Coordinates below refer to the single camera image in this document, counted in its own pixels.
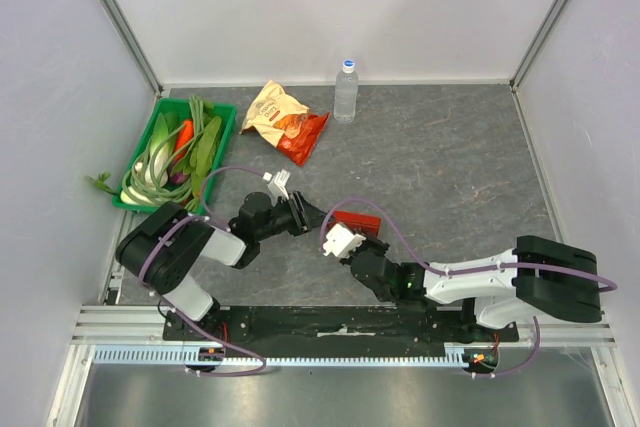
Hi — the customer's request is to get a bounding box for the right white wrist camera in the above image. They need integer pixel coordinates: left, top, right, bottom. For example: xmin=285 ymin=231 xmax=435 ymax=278
xmin=322 ymin=223 xmax=366 ymax=259

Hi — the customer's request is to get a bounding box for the clear water bottle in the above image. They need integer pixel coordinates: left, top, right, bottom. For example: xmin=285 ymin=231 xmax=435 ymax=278
xmin=333 ymin=59 xmax=359 ymax=123

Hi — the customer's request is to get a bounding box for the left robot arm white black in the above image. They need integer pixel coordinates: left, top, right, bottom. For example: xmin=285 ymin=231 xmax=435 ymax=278
xmin=116 ymin=191 xmax=326 ymax=340

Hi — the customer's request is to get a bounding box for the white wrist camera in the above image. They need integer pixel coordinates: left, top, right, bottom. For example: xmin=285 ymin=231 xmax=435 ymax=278
xmin=322 ymin=223 xmax=366 ymax=259
xmin=262 ymin=169 xmax=291 ymax=200

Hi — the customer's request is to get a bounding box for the chips bag beige orange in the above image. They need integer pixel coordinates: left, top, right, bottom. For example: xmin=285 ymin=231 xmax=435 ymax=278
xmin=240 ymin=80 xmax=329 ymax=167

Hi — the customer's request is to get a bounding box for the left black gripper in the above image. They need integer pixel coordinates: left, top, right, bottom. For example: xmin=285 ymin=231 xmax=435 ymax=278
xmin=256 ymin=189 xmax=334 ymax=241

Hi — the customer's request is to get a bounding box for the green leaf outside tray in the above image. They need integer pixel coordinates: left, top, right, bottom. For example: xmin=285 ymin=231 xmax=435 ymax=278
xmin=85 ymin=172 xmax=118 ymax=196

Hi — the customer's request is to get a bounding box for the red paper box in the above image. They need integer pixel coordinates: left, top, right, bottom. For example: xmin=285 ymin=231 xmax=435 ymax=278
xmin=328 ymin=210 xmax=382 ymax=237

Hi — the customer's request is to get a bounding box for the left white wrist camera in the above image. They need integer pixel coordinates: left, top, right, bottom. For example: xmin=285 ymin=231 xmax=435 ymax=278
xmin=262 ymin=169 xmax=291 ymax=200

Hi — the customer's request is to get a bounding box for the bok choy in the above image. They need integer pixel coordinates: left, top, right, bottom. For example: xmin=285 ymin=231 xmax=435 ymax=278
xmin=119 ymin=112 xmax=179 ymax=207

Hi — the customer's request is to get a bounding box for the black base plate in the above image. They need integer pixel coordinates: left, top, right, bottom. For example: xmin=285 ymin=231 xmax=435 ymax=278
xmin=164 ymin=304 xmax=521 ymax=361

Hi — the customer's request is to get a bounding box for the green plastic tray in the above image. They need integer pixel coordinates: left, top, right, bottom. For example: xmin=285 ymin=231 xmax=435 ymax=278
xmin=112 ymin=96 xmax=236 ymax=215

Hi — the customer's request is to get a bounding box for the purple eggplant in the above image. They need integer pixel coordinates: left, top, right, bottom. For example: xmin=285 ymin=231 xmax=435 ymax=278
xmin=169 ymin=166 xmax=190 ymax=186

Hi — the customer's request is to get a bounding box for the orange carrot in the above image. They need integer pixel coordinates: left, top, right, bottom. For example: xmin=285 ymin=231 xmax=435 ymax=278
xmin=174 ymin=119 xmax=194 ymax=152

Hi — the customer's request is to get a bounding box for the green long beans bundle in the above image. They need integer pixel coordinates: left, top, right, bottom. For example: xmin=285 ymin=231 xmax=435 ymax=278
xmin=119 ymin=96 xmax=223 ymax=212

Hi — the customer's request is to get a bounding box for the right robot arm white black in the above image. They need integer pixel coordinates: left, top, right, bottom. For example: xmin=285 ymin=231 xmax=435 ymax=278
xmin=324 ymin=234 xmax=602 ymax=341

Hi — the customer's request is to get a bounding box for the green leafy vegetable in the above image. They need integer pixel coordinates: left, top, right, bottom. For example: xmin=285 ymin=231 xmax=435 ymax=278
xmin=171 ymin=115 xmax=224 ymax=197

